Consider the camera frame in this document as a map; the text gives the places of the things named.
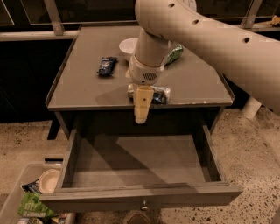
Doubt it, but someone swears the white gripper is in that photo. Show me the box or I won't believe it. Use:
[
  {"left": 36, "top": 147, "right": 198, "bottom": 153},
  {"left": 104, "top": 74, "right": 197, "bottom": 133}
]
[{"left": 125, "top": 55, "right": 165, "bottom": 124}]

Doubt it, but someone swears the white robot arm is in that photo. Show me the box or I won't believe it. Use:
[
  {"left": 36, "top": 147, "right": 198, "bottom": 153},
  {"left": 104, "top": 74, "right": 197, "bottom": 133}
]
[{"left": 128, "top": 0, "right": 280, "bottom": 124}]

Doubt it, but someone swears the grey cabinet with flat top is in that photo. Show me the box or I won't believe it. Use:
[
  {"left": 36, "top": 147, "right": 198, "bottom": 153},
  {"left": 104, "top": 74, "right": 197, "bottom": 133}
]
[{"left": 46, "top": 25, "right": 233, "bottom": 134}]

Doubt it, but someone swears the green soda can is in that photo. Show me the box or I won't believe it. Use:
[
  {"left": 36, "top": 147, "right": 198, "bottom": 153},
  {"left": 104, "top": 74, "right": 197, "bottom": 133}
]
[{"left": 164, "top": 44, "right": 184, "bottom": 66}]

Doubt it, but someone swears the open grey top drawer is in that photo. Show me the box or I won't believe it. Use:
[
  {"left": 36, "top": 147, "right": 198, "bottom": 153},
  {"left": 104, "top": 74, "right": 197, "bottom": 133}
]
[{"left": 41, "top": 126, "right": 242, "bottom": 213}]

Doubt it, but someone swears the metal drawer knob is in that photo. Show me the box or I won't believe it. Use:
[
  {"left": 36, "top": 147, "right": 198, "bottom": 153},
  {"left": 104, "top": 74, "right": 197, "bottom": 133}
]
[{"left": 140, "top": 200, "right": 149, "bottom": 211}]

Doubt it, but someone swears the dark blue snack packet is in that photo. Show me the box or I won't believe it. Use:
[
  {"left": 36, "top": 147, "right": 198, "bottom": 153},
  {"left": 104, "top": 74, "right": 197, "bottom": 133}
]
[{"left": 97, "top": 57, "right": 118, "bottom": 77}]

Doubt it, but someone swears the white ceramic bowl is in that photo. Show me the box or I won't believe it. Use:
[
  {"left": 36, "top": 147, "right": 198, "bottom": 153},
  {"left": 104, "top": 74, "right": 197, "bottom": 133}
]
[{"left": 119, "top": 38, "right": 138, "bottom": 61}]

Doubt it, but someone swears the metal window railing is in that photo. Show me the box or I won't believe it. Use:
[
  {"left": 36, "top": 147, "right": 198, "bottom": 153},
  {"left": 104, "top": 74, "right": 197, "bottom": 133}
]
[{"left": 0, "top": 0, "right": 280, "bottom": 36}]

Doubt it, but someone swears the white paper bowl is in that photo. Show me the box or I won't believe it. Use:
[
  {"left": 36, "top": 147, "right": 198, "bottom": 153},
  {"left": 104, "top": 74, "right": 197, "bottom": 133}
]
[{"left": 38, "top": 169, "right": 60, "bottom": 193}]

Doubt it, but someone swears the dark snack bag in bin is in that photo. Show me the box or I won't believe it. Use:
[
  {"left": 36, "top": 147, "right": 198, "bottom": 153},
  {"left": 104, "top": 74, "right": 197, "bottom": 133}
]
[{"left": 21, "top": 179, "right": 40, "bottom": 193}]

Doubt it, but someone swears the green chip bag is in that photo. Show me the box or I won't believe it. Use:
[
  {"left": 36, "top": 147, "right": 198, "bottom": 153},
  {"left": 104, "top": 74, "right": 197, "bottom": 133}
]
[{"left": 17, "top": 192, "right": 57, "bottom": 218}]

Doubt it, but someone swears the clear plastic storage bin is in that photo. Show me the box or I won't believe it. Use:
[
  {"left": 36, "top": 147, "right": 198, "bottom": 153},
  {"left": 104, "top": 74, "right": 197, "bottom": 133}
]
[{"left": 0, "top": 163, "right": 76, "bottom": 224}]

